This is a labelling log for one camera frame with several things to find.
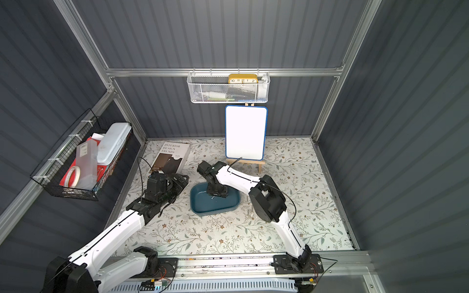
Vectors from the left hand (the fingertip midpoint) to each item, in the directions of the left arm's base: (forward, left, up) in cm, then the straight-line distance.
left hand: (185, 181), depth 82 cm
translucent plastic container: (0, +34, +17) cm, 38 cm away
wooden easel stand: (+17, -36, -8) cm, 41 cm away
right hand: (+1, -14, -12) cm, 18 cm away
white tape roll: (-10, +32, +18) cm, 38 cm away
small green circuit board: (-37, +11, -17) cm, 42 cm away
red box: (-4, +29, +14) cm, 32 cm away
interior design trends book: (+23, +15, -11) cm, 30 cm away
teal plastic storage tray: (-3, -6, -17) cm, 18 cm away
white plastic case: (+9, +28, +17) cm, 34 cm away
